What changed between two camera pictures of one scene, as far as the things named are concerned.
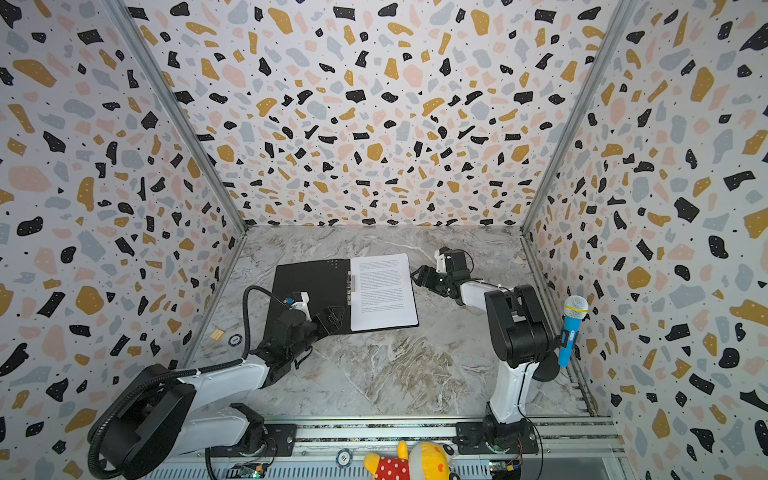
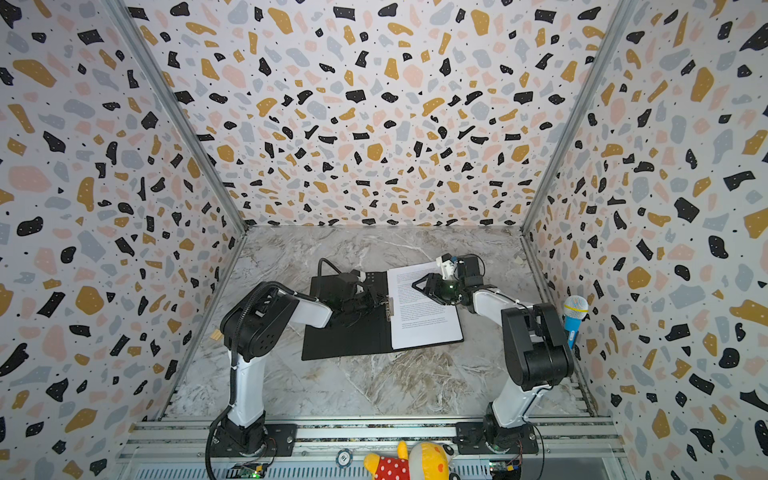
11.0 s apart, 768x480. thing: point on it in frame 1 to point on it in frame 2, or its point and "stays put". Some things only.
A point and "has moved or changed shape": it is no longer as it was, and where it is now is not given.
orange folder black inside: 327,283 to 370,333
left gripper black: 331,324 to 368,295
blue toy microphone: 576,308 stays put
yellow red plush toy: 425,461 stays put
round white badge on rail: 344,458 stays put
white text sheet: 382,293 has moved or changed shape
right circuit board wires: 504,470 stays put
